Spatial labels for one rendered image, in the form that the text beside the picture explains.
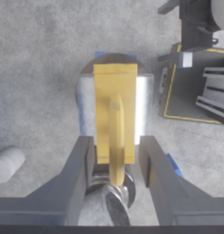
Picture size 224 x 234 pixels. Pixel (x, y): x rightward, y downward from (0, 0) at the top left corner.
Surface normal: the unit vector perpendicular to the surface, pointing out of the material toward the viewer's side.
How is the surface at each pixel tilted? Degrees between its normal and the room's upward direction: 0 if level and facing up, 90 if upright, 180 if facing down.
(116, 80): 0
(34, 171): 0
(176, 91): 0
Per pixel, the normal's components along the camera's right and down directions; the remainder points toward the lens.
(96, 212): -0.50, -0.53
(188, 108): -0.01, 0.28
